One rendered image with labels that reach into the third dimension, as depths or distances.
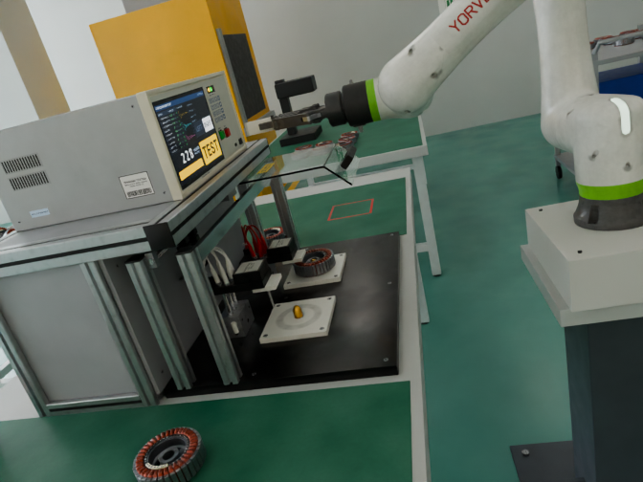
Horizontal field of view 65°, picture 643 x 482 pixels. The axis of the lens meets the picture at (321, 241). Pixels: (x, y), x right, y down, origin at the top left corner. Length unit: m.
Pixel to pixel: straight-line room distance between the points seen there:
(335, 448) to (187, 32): 4.25
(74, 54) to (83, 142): 6.45
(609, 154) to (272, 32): 5.60
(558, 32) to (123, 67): 4.25
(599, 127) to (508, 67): 5.33
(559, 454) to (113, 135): 1.52
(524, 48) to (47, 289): 5.88
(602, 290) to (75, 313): 0.99
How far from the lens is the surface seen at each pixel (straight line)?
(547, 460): 1.80
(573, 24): 1.24
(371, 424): 0.86
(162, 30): 4.86
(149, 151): 1.00
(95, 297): 1.01
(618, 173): 1.12
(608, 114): 1.09
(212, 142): 1.19
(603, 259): 1.04
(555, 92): 1.25
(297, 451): 0.86
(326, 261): 1.29
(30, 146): 1.13
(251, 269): 1.09
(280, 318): 1.15
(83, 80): 7.48
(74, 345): 1.12
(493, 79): 6.39
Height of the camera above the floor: 1.32
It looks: 21 degrees down
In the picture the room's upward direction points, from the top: 15 degrees counter-clockwise
